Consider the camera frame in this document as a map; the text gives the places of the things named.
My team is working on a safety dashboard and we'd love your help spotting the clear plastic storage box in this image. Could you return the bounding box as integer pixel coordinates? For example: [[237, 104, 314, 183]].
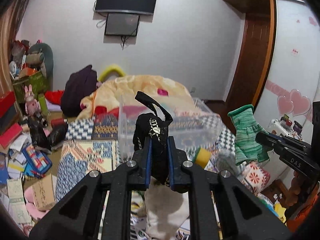
[[118, 94, 224, 163]]

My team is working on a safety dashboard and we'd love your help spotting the brown wooden wardrobe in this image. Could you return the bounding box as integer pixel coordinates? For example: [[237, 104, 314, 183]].
[[220, 0, 304, 133]]

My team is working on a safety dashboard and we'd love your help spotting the pink bunny plush toy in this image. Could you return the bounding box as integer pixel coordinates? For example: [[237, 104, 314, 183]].
[[24, 84, 40, 116]]

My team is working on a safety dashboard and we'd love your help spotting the yellow green sponge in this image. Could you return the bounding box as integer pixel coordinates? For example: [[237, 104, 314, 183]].
[[193, 148, 217, 169]]

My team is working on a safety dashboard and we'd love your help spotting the red cylinder bottle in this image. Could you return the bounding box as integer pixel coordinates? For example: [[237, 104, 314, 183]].
[[50, 118, 68, 128]]

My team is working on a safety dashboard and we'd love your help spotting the patterned patchwork table cloth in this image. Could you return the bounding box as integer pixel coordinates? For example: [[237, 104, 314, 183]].
[[55, 115, 272, 240]]

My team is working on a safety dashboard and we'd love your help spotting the yellow floral blanket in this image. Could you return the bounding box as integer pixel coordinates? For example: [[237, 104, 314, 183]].
[[77, 75, 201, 119]]

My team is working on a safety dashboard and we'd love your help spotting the small dark wall monitor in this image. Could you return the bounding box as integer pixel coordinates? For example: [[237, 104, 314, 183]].
[[104, 13, 140, 37]]

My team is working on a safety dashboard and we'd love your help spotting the yellow fuzzy hoop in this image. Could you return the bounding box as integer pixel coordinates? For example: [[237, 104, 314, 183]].
[[98, 64, 126, 82]]

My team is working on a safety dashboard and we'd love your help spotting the green knitted glove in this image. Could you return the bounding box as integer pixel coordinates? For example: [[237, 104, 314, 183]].
[[227, 105, 271, 166]]

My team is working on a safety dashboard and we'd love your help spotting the dark purple backpack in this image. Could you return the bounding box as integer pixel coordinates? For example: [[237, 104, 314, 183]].
[[61, 65, 97, 117]]

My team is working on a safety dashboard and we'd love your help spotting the white cloth pouch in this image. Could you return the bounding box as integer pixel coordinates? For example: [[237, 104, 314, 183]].
[[144, 178, 189, 239]]

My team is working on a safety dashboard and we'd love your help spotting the colourful pencil case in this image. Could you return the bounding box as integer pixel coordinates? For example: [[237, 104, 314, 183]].
[[22, 144, 52, 174]]

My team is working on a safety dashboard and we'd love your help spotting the green plush toy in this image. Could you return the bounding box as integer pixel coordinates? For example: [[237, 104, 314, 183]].
[[25, 43, 54, 79]]

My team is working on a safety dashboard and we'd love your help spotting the black pouch with strap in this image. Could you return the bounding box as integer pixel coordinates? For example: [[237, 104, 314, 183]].
[[133, 91, 173, 185]]

